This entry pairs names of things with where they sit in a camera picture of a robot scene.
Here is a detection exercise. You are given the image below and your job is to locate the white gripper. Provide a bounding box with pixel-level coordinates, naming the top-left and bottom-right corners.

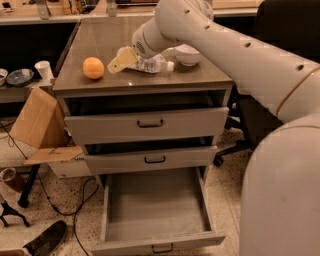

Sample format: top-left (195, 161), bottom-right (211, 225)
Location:
top-left (107, 17), bottom-right (181, 74)

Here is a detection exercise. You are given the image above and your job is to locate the clear plastic water bottle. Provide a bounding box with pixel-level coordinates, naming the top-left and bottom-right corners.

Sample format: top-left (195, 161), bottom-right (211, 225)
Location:
top-left (128, 54), bottom-right (175, 74)

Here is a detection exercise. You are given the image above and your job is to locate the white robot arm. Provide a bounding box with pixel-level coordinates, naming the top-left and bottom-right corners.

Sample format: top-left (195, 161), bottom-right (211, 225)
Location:
top-left (108, 0), bottom-right (320, 256)

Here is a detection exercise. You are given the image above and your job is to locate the grey drawer cabinet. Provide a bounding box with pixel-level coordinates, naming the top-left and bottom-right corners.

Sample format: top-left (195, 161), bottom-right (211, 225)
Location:
top-left (54, 16), bottom-right (233, 160)

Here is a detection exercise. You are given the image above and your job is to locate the top grey drawer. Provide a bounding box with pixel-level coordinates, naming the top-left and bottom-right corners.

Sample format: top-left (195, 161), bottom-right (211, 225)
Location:
top-left (65, 107), bottom-right (228, 145)

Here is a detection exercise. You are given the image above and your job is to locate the grey drawer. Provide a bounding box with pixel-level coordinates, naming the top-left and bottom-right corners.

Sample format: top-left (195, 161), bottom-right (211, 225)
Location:
top-left (86, 146), bottom-right (217, 175)
top-left (65, 107), bottom-right (228, 145)
top-left (92, 167), bottom-right (225, 256)

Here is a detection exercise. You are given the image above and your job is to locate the middle grey drawer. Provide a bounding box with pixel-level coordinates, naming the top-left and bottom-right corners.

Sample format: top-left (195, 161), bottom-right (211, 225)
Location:
top-left (86, 146), bottom-right (217, 175)

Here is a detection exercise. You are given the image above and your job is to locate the bottom grey drawer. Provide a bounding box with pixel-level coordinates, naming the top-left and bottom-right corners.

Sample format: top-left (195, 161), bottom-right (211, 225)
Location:
top-left (92, 167), bottom-right (225, 256)

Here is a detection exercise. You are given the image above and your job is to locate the orange fruit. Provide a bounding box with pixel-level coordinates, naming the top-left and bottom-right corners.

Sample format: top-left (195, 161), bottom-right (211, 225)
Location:
top-left (82, 57), bottom-right (105, 79)

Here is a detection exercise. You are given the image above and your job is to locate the white ceramic bowl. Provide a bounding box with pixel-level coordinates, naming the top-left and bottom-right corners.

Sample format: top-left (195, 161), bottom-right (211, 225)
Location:
top-left (173, 44), bottom-right (201, 66)

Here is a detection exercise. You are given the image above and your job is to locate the white paper cup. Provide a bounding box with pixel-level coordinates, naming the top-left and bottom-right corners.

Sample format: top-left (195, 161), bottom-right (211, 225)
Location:
top-left (34, 61), bottom-right (53, 81)

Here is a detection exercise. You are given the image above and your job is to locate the dark blue dish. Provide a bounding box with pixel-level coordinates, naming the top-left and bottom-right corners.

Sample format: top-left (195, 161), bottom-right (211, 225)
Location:
top-left (6, 68), bottom-right (34, 87)

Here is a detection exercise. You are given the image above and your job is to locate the brown cardboard box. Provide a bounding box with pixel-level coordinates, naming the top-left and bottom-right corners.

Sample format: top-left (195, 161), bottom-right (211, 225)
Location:
top-left (10, 88), bottom-right (82, 165)

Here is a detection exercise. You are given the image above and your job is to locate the small bowl at left edge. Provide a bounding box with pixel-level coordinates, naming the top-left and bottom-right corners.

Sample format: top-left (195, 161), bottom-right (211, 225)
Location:
top-left (0, 68), bottom-right (8, 87)

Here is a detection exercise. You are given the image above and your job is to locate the brown glass jar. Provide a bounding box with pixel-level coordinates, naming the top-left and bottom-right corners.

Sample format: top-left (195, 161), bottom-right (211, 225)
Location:
top-left (0, 168), bottom-right (25, 192)

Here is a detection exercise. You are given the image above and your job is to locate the black office chair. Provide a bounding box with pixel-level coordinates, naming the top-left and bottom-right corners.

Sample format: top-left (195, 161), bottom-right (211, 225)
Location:
top-left (213, 0), bottom-right (320, 167)

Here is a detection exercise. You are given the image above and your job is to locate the black table leg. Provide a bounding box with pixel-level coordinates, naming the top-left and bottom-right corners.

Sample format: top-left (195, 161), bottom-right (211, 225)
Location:
top-left (18, 164), bottom-right (40, 208)

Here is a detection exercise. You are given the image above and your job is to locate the black stand leg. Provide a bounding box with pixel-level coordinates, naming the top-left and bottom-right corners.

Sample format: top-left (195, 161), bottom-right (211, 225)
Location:
top-left (0, 194), bottom-right (30, 227)

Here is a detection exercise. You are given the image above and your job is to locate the black shoe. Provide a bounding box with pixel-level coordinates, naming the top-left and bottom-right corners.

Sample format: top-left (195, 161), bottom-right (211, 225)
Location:
top-left (23, 220), bottom-right (67, 256)

